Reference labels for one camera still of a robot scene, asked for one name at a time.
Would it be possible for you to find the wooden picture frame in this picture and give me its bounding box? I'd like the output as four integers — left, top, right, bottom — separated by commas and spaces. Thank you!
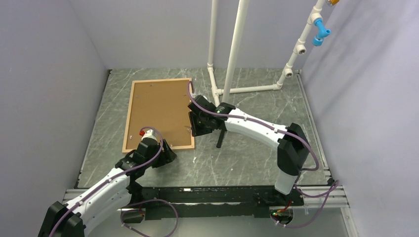
122, 78, 195, 153

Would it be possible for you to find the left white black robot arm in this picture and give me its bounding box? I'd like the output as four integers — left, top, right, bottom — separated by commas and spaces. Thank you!
38, 138, 177, 237

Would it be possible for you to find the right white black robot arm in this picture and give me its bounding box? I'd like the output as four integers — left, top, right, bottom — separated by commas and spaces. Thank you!
188, 95, 310, 205

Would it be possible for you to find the white PVC pipe structure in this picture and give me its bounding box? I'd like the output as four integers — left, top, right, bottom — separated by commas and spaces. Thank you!
207, 0, 331, 104

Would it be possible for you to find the blue pipe fitting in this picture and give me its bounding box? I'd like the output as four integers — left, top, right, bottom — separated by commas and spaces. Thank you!
312, 18, 331, 46

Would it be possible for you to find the yellow pipe cap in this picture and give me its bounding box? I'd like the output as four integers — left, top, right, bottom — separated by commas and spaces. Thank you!
326, 0, 339, 6

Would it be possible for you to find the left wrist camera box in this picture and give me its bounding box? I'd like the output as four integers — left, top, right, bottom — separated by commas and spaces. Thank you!
139, 129, 160, 141

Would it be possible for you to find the black handle hammer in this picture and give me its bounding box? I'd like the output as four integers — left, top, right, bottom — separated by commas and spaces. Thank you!
216, 129, 227, 149

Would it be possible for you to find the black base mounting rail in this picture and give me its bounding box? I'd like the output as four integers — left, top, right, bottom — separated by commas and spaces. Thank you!
126, 185, 304, 220

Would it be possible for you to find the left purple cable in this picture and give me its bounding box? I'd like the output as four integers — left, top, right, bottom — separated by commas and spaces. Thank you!
48, 126, 179, 237

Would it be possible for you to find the purple cable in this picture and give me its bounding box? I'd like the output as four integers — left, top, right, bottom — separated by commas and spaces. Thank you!
48, 126, 179, 237
186, 81, 340, 229

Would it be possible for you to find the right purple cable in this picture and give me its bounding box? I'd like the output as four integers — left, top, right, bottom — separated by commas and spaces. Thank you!
186, 81, 340, 229

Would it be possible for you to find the aluminium extrusion rail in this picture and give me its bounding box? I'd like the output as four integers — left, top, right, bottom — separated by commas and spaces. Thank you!
300, 185, 350, 208

